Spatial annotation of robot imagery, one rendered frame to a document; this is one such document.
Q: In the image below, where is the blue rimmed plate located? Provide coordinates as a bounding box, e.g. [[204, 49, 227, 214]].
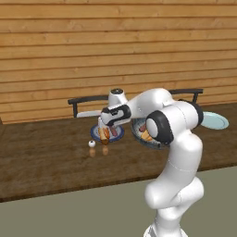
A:
[[90, 122, 126, 143]]

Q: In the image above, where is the light blue plate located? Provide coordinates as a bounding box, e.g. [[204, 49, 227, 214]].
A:
[[202, 111, 231, 131]]

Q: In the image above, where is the orange bun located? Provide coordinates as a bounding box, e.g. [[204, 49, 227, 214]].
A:
[[141, 130, 155, 143], [98, 126, 111, 141]]

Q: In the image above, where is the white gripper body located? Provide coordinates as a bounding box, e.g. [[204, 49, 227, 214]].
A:
[[97, 116, 109, 130]]

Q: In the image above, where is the grey bowl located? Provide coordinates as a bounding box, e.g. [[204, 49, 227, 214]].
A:
[[130, 117, 165, 151]]

